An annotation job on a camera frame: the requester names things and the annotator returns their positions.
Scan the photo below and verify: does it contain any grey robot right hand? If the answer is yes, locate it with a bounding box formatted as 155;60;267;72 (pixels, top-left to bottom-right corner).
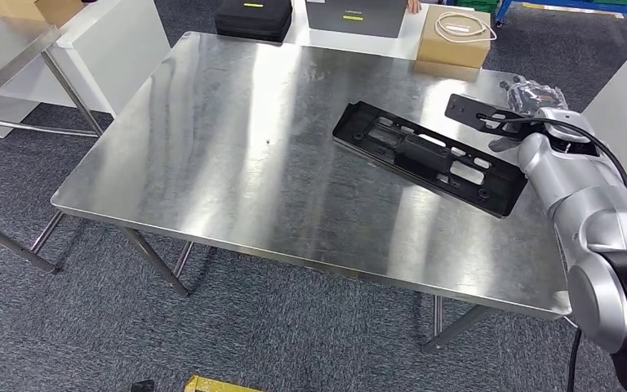
499;75;570;118

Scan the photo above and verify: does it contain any black plastic frame part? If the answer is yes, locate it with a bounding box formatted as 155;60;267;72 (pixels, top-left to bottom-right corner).
332;100;529;220

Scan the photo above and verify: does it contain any blue metal shelf rack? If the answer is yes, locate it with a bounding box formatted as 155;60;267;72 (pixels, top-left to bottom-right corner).
494;0;627;28

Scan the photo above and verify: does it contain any steel workbench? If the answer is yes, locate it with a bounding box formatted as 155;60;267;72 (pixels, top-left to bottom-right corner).
51;30;574;355

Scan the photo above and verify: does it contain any dark grey box yellow label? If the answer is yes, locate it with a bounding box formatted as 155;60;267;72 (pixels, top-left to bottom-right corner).
305;0;407;39

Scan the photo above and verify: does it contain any brown cardboard box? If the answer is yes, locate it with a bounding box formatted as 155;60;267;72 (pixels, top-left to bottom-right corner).
0;0;47;23
34;0;86;28
414;4;492;70

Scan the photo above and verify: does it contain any green plastic crate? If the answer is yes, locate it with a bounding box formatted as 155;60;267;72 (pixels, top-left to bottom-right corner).
456;0;501;14

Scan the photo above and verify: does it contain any black case yellow label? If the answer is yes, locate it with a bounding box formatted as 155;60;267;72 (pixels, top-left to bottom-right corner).
214;0;294;43

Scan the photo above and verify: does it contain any steel table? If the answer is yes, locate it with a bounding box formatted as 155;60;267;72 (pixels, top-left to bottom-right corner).
0;11;106;275

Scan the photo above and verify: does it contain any yellow floor tape square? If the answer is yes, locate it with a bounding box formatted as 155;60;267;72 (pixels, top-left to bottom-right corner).
183;374;263;392

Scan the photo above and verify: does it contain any coiled white cable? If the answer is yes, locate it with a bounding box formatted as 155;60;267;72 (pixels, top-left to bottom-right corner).
434;11;497;43

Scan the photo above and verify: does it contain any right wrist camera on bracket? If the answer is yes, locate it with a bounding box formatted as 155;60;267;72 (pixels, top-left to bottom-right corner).
444;92;545;145

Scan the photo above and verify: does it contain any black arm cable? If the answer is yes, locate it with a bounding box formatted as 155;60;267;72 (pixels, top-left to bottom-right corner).
477;114;627;392

